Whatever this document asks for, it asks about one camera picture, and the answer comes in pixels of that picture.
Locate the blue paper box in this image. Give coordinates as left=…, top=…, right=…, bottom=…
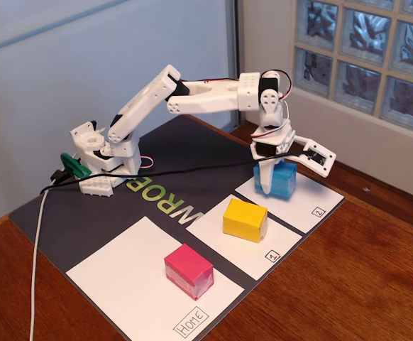
left=252, top=161, right=297, bottom=201

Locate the grey metal post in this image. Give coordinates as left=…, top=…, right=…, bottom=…
left=225, top=0, right=245, bottom=131

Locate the green clamp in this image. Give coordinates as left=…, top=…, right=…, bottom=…
left=60, top=152, right=92, bottom=178

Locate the black cable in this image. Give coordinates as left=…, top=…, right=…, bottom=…
left=39, top=150, right=314, bottom=195

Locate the white sheet marked 1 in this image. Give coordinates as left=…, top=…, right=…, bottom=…
left=185, top=193, right=304, bottom=282

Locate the pink red paper box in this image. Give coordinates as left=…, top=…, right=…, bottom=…
left=163, top=242, right=215, bottom=302

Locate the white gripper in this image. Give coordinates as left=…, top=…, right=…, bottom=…
left=250, top=119, right=297, bottom=195

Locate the white sheet marked 2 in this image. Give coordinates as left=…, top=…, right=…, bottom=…
left=233, top=170, right=346, bottom=235

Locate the white sheet marked HOME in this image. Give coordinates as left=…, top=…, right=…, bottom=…
left=65, top=215, right=246, bottom=341

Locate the dark mat with WROB print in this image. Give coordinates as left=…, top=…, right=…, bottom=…
left=8, top=115, right=346, bottom=341

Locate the white cable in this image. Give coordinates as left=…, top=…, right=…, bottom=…
left=28, top=179, right=57, bottom=341

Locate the yellow paper box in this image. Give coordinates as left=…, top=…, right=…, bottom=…
left=222, top=197, right=269, bottom=244

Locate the glass block window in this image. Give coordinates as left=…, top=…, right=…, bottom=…
left=291, top=0, right=413, bottom=134

